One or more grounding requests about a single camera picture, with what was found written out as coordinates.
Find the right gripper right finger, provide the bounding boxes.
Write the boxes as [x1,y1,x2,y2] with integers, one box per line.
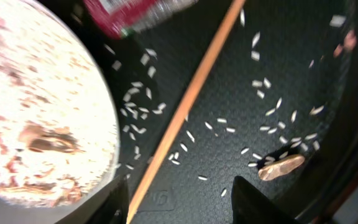
[231,175,299,224]

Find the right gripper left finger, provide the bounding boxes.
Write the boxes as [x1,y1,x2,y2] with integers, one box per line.
[56,176,129,224]

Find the grey plate with rice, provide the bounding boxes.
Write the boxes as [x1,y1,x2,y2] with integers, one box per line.
[0,1,119,223]

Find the red snack wrapper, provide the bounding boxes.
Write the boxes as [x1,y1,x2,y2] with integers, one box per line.
[83,0,198,39]

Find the wooden chopstick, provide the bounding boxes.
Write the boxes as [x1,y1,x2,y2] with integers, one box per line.
[126,0,246,224]

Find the peanut on tray right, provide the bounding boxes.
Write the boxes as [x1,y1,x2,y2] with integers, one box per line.
[258,154,305,181]

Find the round black tray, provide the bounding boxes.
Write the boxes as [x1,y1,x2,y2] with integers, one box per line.
[45,1,358,223]

